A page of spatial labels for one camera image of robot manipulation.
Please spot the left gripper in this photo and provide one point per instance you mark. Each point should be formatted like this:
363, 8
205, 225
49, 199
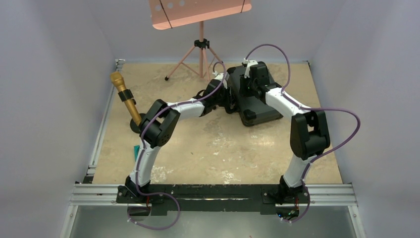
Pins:
228, 101

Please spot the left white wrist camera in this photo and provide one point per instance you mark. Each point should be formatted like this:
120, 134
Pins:
220, 78

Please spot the gold microphone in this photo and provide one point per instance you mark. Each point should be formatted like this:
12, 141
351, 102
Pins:
125, 95

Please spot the teal curved plastic piece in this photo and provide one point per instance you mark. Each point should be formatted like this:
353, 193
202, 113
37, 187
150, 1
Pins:
136, 150

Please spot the black round microphone base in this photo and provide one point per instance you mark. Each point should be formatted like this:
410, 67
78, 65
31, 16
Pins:
134, 127

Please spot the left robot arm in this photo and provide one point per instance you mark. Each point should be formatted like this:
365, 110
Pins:
159, 123

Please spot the black poker case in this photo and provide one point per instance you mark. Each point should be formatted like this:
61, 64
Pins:
250, 109

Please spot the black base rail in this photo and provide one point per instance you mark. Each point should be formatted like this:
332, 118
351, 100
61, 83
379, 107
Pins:
162, 198

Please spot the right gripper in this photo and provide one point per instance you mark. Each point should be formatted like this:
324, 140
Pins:
242, 81

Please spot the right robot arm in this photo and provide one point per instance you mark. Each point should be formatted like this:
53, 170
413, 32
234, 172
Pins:
309, 134

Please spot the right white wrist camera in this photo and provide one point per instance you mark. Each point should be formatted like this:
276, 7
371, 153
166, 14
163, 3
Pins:
248, 63

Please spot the pink music stand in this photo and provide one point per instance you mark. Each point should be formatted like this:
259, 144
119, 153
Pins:
169, 14

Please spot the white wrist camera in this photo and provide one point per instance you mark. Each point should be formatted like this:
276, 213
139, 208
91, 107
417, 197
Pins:
220, 78
248, 63

